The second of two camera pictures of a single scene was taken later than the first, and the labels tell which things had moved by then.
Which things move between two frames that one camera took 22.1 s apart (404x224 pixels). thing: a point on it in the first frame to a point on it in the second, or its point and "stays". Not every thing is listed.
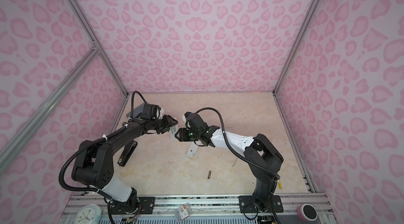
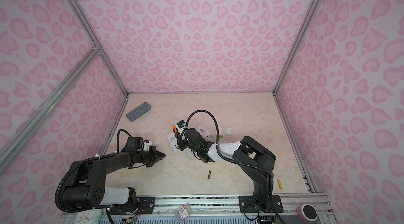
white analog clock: x=90 y=214 stays
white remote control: x=173 y=130 to x=172 y=140
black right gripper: x=182 y=134 to x=181 y=146
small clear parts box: x=183 y=211 stays
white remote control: x=192 y=150 stays
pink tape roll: x=306 y=212 stays
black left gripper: x=169 y=123 to x=155 y=156
